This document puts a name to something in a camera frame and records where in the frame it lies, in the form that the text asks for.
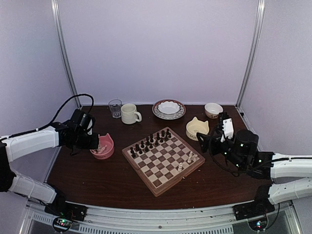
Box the clear drinking glass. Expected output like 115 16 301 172
108 99 122 118

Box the left black cable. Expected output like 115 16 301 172
36 94 95 132

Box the pink cat-ear bowl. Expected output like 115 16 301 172
90 133 115 160

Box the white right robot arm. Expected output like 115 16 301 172
196 130 312 215

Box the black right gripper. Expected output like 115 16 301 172
196 128 246 171

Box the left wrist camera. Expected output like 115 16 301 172
86 118 95 135

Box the front aluminium rail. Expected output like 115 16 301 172
18 195 311 234

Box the right black cable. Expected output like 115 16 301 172
209 146 242 177

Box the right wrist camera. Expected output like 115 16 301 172
218 112 234 142

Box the patterned brown rim plate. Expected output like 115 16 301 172
152 99 186 120

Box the left aluminium frame post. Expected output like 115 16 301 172
51 0 78 96

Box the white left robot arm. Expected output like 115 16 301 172
0 109 99 216

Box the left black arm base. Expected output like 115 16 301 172
44 202 87 221

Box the black cable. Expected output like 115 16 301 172
209 146 242 177
36 94 95 132

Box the white scalloped bowl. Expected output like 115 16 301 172
158 101 180 115

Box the white chess knight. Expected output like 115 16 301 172
187 152 193 163

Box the yellow cat-ear bowl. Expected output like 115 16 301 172
186 117 210 141

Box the white chess pieces pile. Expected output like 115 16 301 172
92 145 107 154

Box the white floral small bowl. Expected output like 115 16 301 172
204 103 223 119

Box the aluminium frame post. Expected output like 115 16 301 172
235 0 266 109
51 0 78 96

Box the cream ribbed mug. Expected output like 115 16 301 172
121 103 142 125

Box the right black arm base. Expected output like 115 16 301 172
233 199 275 220

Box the wooden chess board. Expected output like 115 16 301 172
122 127 205 197

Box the right aluminium frame post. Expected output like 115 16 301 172
235 0 266 109

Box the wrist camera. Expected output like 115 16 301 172
86 118 95 135
218 112 234 142

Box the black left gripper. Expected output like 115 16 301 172
74 131 98 149

